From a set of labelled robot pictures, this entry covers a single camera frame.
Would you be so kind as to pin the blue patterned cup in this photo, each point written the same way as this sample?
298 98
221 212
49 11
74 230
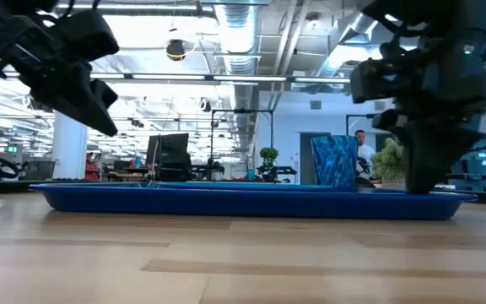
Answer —
333 162

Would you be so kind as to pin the horizontal light bar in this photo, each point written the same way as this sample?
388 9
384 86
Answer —
247 78

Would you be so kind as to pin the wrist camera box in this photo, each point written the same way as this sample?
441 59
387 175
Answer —
374 82
87 36

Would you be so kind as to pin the small green potted plant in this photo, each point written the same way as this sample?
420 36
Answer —
268 155

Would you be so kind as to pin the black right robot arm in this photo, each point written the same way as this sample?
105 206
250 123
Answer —
458 25

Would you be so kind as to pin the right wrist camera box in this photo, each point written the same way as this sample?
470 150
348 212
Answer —
374 82

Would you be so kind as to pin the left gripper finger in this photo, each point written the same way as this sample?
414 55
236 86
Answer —
82 107
106 93

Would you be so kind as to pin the teal workstation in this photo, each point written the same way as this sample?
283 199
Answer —
479 169

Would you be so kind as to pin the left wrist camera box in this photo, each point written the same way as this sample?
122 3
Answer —
87 36

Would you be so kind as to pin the blue plastic tray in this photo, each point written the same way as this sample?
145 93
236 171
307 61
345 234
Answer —
226 204

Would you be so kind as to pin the silver ventilation duct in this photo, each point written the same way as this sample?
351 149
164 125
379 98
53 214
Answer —
239 63

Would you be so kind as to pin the person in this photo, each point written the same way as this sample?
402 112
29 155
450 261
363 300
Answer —
365 152

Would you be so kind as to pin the black computer monitor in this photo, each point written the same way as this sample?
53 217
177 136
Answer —
169 152

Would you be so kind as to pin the white round column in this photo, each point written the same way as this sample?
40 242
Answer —
70 148

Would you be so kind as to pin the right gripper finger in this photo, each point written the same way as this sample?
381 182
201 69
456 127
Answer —
449 145
418 164

